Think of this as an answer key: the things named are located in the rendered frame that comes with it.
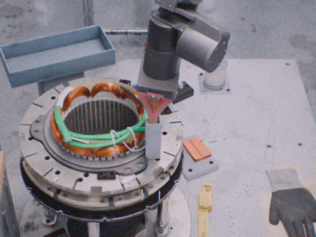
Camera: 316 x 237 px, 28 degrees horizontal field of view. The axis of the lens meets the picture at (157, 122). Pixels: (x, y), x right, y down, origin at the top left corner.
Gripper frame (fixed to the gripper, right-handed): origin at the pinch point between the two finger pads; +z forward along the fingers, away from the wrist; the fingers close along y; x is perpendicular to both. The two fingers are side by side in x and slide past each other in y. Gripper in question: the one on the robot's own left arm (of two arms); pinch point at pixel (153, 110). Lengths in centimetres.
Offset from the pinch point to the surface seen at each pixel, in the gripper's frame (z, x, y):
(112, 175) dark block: 11.1, 5.3, -6.7
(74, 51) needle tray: 18.9, 21.9, 38.1
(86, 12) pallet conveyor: 93, 42, 167
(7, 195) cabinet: 28.9, 26.9, -0.9
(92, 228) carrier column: 25.9, 8.1, -7.7
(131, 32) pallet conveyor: 103, 20, 172
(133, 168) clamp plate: 11.0, 1.9, -4.3
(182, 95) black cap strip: 39, -6, 52
